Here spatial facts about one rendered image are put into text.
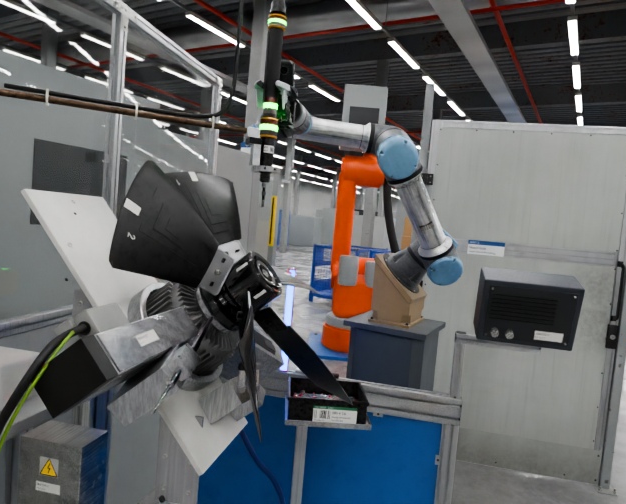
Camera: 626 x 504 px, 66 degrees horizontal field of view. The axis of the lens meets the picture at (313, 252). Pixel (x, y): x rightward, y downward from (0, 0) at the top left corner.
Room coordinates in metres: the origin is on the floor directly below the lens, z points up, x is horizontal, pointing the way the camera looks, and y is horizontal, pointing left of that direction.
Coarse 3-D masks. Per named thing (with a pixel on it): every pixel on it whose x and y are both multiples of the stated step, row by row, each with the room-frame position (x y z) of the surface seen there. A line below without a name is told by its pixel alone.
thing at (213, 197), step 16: (176, 176) 1.20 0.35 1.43; (208, 176) 1.26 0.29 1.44; (192, 192) 1.19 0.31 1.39; (208, 192) 1.22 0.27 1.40; (224, 192) 1.25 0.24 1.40; (208, 208) 1.18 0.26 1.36; (224, 208) 1.20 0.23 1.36; (208, 224) 1.15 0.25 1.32; (224, 224) 1.17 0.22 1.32; (224, 240) 1.14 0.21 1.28
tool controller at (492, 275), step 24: (480, 288) 1.41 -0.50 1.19; (504, 288) 1.34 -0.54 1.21; (528, 288) 1.33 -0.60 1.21; (552, 288) 1.31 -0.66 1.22; (576, 288) 1.30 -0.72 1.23; (480, 312) 1.37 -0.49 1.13; (504, 312) 1.35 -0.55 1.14; (528, 312) 1.34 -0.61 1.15; (552, 312) 1.32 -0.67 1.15; (576, 312) 1.31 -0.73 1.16; (480, 336) 1.39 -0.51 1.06; (504, 336) 1.37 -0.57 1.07; (528, 336) 1.36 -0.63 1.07; (552, 336) 1.34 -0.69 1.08
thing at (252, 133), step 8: (248, 128) 1.15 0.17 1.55; (256, 128) 1.15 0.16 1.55; (248, 136) 1.15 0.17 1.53; (256, 136) 1.15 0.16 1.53; (248, 144) 1.17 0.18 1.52; (256, 144) 1.16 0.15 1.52; (256, 152) 1.16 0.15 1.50; (256, 160) 1.16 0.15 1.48; (256, 168) 1.15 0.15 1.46; (264, 168) 1.14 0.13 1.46; (272, 168) 1.15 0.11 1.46
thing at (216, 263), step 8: (216, 256) 1.01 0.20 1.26; (224, 256) 1.03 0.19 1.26; (216, 264) 1.02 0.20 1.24; (224, 264) 1.03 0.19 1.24; (232, 264) 1.05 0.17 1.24; (208, 272) 1.00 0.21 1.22; (224, 272) 1.04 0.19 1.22; (208, 280) 1.00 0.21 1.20; (216, 280) 1.02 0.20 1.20; (224, 280) 1.04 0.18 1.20; (208, 288) 1.01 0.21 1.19; (216, 288) 1.02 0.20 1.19
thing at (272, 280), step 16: (256, 256) 1.10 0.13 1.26; (240, 272) 1.03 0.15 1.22; (256, 272) 1.02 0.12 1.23; (272, 272) 1.12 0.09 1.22; (224, 288) 1.06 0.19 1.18; (240, 288) 1.03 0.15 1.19; (256, 288) 1.02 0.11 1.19; (272, 288) 1.04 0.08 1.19; (208, 304) 1.03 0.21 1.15; (224, 304) 1.05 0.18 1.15; (240, 304) 1.03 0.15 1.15; (256, 304) 1.04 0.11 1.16; (224, 320) 1.03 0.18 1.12
